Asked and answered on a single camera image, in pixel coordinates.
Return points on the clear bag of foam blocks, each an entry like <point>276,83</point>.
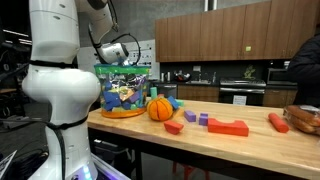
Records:
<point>124,89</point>

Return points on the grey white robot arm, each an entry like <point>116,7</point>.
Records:
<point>70,91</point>

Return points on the blue foam block on table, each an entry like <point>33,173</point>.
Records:
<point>173,102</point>

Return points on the small red foam block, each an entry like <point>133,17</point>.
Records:
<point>173,127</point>

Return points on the purple foam block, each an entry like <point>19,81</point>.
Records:
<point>203,119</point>

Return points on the red arch foam block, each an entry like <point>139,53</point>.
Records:
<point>237,128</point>

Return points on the green foam cylinder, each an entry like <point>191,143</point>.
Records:
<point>153,92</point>

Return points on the orange plush ball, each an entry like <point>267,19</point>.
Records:
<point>159,109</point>

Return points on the lower wooden cabinets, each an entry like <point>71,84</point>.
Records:
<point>198,93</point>

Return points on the wooden cabinets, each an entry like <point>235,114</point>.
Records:
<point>198,93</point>
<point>273,29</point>

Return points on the kitchen sink with faucet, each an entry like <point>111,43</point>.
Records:
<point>199,81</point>

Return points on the purple foam cube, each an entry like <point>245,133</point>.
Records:
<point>190,116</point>

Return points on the stainless steel oven range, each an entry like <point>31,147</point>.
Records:
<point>241,91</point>

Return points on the black microwave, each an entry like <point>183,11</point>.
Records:
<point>277,76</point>

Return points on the upper wooden cabinets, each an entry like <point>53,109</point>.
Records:
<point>273,29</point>

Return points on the person in dark jacket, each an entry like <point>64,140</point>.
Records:
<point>304,69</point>

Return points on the bagged bread loaf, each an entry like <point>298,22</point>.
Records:
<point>304,117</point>

